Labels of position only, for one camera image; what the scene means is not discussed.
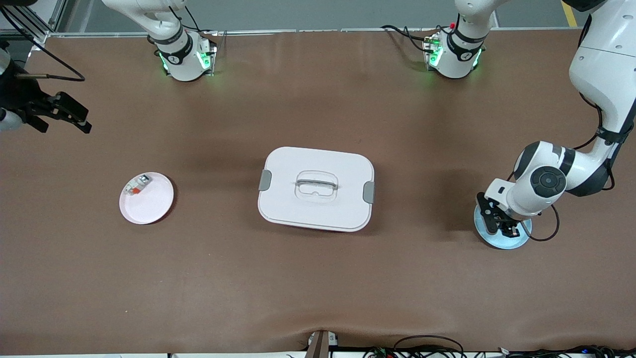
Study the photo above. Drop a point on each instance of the light blue round plate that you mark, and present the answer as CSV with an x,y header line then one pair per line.
x,y
502,242

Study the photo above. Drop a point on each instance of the aluminium profile frame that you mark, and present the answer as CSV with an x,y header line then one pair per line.
x,y
44,20

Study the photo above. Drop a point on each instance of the white lidded storage box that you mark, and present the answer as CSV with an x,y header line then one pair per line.
x,y
318,209

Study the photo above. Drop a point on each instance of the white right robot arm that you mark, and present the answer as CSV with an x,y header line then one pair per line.
x,y
181,59

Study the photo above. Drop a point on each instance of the grey metal bracket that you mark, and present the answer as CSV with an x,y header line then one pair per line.
x,y
320,345

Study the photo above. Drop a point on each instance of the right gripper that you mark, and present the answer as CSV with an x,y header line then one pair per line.
x,y
20,97

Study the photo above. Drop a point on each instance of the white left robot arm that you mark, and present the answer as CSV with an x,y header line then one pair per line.
x,y
606,74

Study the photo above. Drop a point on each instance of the pink round plate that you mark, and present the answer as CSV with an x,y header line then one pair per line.
x,y
149,206

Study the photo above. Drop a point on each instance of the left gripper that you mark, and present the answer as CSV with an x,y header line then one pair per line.
x,y
510,228

